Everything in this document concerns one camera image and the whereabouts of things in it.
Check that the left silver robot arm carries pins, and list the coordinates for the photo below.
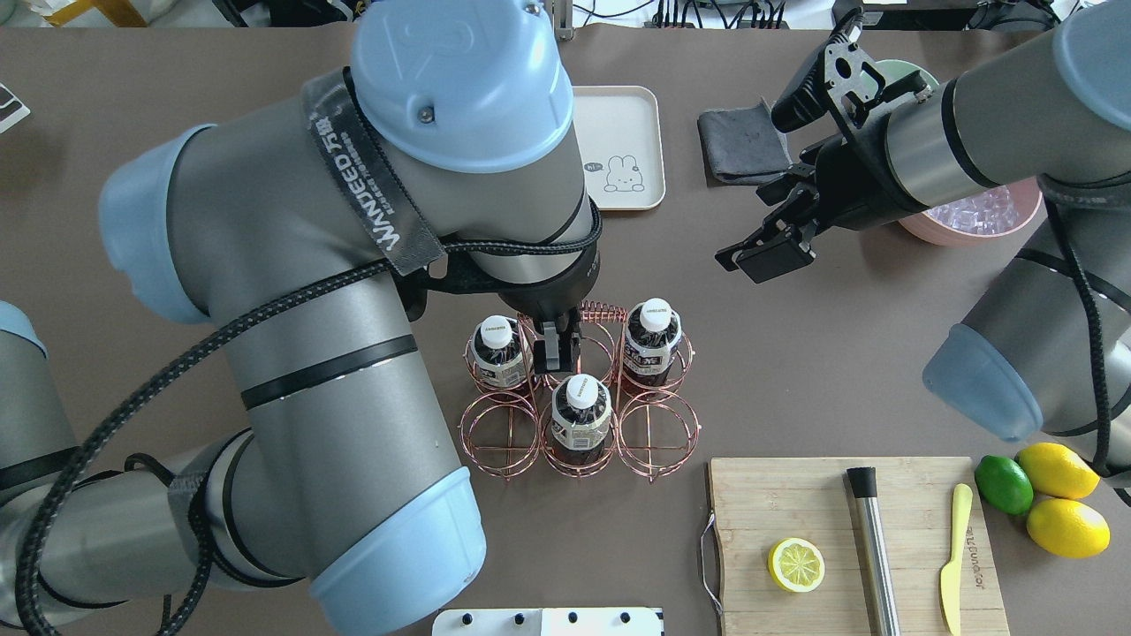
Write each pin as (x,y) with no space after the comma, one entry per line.
(303,439)

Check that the copper wire bottle basket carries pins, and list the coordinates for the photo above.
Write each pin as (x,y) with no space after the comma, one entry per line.
(654,430)

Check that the grey folded cloth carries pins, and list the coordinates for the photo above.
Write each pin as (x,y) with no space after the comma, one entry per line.
(742,146)

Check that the tea bottle moved to tray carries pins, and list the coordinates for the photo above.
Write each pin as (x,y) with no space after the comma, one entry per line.
(653,333)

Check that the cream rabbit tray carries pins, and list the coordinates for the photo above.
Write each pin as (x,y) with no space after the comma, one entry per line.
(619,137)

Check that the steel muddler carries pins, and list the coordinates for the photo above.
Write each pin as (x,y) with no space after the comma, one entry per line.
(862,481)

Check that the whole lemon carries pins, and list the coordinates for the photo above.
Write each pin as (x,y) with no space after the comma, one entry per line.
(1068,529)
(1055,470)

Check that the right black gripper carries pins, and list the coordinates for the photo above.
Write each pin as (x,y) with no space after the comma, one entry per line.
(855,181)

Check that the pink bowl with ice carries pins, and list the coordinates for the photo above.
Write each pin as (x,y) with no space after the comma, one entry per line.
(977,219)

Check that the whole lemon lower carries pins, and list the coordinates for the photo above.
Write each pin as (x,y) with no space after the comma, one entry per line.
(1068,529)

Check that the green bowl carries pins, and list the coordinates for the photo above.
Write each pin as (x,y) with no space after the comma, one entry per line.
(902,78)

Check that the bamboo cutting board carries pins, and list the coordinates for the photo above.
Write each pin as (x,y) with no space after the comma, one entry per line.
(758,502)

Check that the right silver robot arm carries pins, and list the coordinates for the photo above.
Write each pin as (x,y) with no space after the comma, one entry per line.
(1045,349)

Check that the tea bottle in basket middle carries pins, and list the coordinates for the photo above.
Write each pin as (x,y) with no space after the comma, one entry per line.
(580,420)

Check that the yellow plastic knife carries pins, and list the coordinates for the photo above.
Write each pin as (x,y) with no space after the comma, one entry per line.
(949,577)

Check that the whole lemon upper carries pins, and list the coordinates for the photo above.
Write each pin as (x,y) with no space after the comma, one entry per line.
(1055,470)

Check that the tea bottle in basket corner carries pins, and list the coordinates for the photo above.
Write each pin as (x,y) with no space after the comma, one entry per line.
(499,356)

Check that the green lime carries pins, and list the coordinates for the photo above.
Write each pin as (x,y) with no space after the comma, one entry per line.
(1003,484)

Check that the half lemon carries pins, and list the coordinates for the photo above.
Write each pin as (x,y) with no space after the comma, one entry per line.
(796,565)

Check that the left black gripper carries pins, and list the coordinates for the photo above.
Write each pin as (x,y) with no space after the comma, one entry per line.
(558,297)

